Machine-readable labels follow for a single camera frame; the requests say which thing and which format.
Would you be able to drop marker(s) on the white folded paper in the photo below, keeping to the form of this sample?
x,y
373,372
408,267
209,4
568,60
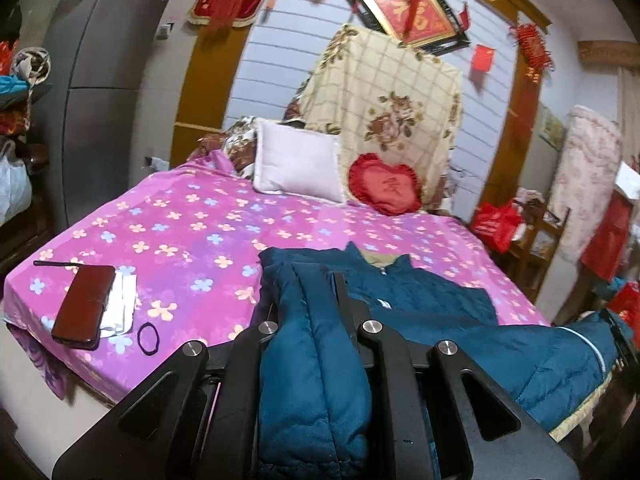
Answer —
x,y
125,300

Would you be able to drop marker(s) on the pink floral bed sheet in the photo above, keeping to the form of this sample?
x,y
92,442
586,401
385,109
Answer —
x,y
200,240

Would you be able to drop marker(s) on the grey refrigerator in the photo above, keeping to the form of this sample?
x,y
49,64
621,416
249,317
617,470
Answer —
x,y
100,85

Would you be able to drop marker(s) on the pile of clothes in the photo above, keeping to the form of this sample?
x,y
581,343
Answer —
x,y
22,90

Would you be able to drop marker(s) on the yellow floral checked blanket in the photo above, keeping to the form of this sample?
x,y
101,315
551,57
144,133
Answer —
x,y
380,85

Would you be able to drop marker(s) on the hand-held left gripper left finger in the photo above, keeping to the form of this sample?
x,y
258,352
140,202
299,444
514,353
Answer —
x,y
250,355

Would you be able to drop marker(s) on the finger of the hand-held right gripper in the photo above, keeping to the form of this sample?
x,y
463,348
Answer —
x,y
622,330

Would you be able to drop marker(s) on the pink floral quilt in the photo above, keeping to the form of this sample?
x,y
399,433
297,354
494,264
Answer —
x,y
585,180

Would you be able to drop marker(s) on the white pillow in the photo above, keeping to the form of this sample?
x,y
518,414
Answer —
x,y
297,160

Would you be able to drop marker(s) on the red hanging cloth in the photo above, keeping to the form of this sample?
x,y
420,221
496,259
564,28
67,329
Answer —
x,y
607,235

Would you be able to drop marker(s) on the red paper envelope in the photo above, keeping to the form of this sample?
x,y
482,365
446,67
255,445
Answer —
x,y
483,58

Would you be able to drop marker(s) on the red shopping bag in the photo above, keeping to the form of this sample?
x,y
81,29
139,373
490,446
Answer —
x,y
495,227

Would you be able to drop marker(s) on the wooden shelf rack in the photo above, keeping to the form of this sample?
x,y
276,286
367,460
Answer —
x,y
542,250

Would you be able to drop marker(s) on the red heart cushion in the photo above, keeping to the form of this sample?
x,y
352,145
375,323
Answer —
x,y
385,185

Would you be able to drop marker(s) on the framed red picture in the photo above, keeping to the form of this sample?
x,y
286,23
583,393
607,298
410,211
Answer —
x,y
412,17

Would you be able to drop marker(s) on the red knot ornament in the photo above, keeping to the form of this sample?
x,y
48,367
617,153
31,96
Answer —
x,y
532,52

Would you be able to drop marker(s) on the brown leather wallet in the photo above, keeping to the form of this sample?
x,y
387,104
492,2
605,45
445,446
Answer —
x,y
82,307

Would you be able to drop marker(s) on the teal puffer jacket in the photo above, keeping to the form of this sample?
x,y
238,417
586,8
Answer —
x,y
310,360

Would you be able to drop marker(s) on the small wall picture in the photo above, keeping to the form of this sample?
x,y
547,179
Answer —
x,y
552,127

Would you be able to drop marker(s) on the white plastic bag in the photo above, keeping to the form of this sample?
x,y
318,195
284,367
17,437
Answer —
x,y
14,185

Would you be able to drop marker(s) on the wall switch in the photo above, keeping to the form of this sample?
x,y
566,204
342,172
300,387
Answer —
x,y
163,31

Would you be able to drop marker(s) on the black pen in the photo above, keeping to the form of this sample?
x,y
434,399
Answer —
x,y
57,263

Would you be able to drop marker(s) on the brown floral pillows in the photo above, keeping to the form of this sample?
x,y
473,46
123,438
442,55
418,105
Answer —
x,y
235,142

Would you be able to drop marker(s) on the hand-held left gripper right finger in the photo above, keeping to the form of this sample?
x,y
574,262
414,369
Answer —
x,y
385,360

